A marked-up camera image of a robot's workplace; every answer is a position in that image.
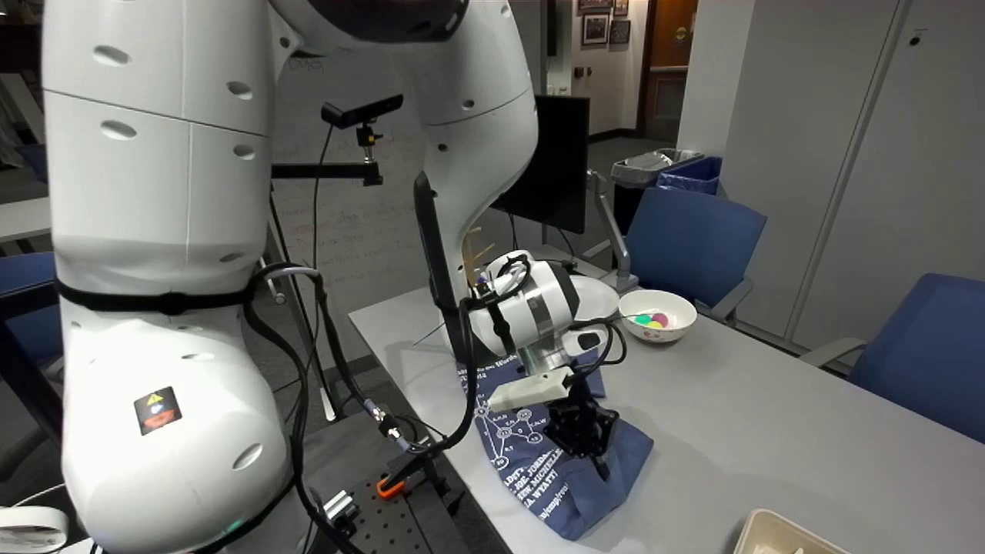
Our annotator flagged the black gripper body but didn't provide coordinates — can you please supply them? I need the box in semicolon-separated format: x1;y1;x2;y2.
542;395;625;468

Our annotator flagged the blue shirt with white print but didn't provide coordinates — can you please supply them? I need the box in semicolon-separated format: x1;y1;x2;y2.
455;351;657;546

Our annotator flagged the white bowl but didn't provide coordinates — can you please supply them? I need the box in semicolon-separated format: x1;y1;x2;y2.
616;287;703;348

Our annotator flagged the orange black clamp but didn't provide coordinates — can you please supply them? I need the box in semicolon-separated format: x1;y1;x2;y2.
370;466;428;506

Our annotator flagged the beige tray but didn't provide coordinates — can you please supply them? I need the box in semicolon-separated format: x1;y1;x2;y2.
731;506;857;554

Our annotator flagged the blue office chair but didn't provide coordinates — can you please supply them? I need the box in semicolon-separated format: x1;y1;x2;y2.
621;181;770;325
803;272;985;447

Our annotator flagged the black monitor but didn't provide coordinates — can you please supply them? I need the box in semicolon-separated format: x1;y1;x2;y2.
488;93;595;236

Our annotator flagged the grey trash bin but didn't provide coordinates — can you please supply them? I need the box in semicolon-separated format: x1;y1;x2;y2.
613;147;704;236

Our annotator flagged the blue recycling bin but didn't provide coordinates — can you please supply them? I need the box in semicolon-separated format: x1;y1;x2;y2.
657;152;727;200

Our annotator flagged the brown wooden door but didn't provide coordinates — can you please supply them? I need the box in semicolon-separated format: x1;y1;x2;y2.
638;0;703;147

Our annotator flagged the grey metal cabinet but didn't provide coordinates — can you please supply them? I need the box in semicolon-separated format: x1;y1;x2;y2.
718;0;985;357

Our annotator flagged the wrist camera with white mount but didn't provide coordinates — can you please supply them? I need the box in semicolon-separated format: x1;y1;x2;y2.
480;320;625;417

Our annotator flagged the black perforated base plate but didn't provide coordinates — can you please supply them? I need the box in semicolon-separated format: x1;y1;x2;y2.
289;402;487;554

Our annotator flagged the black cable bundle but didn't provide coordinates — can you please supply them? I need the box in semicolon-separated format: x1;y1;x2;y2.
240;258;487;468

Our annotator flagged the black camera on boom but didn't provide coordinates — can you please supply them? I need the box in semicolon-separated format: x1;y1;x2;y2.
267;93;410;190

